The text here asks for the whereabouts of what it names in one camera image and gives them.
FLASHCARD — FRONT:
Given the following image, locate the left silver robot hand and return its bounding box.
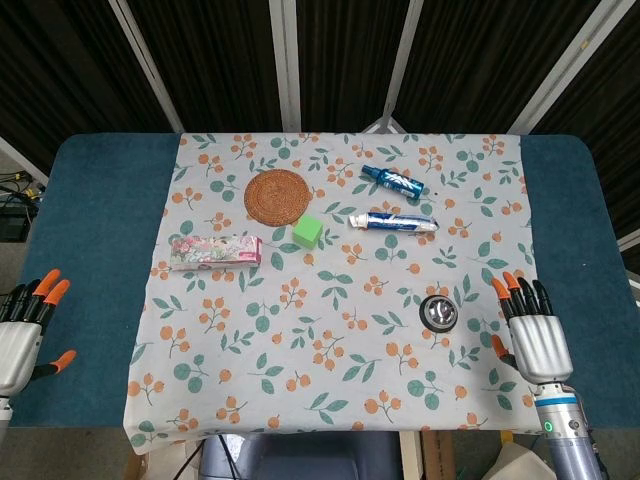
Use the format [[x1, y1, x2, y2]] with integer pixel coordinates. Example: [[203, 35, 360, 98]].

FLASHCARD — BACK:
[[0, 268, 78, 398]]

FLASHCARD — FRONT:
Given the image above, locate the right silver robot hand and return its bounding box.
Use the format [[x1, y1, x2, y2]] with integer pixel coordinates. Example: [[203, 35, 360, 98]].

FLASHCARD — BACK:
[[490, 271, 574, 384]]

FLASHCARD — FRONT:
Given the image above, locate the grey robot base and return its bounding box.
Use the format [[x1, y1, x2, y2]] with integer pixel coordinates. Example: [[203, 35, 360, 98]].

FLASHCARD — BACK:
[[199, 431, 402, 480]]

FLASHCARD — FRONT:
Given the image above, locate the round shiny metal cap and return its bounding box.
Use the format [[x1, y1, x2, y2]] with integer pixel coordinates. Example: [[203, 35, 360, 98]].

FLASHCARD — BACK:
[[418, 295, 459, 333]]

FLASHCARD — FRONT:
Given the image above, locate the teal table mat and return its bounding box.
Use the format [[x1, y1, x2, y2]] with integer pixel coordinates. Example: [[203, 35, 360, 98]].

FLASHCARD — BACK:
[[8, 132, 640, 432]]

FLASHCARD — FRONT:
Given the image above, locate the white blue toothpaste tube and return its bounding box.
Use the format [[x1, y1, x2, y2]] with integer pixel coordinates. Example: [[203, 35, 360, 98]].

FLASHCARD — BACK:
[[348, 210, 439, 234]]

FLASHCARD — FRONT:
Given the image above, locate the floral printed tablecloth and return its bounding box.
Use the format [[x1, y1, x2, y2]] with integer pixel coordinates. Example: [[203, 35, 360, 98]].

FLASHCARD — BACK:
[[122, 131, 546, 456]]

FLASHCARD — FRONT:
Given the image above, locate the floral pink cardboard box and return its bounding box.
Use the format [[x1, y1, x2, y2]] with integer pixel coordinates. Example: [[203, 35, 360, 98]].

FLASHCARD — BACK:
[[169, 235, 264, 272]]

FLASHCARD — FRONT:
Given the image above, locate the blue spray bottle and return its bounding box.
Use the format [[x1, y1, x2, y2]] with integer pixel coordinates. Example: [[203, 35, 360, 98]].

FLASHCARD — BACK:
[[361, 163, 425, 201]]

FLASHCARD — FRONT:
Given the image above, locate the green foam cube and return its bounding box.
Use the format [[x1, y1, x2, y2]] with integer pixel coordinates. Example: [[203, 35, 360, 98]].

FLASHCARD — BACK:
[[292, 215, 324, 250]]

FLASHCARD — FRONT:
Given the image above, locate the round woven rattan coaster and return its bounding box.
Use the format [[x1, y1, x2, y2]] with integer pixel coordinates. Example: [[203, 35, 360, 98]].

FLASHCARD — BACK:
[[243, 169, 311, 228]]

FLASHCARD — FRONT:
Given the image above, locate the cables and power strip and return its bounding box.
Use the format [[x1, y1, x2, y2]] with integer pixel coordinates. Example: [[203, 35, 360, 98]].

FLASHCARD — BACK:
[[0, 169, 47, 241]]

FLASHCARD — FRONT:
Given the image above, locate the white folding screen frame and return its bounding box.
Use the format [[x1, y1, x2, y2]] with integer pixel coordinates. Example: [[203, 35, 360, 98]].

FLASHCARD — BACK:
[[108, 0, 640, 134]]

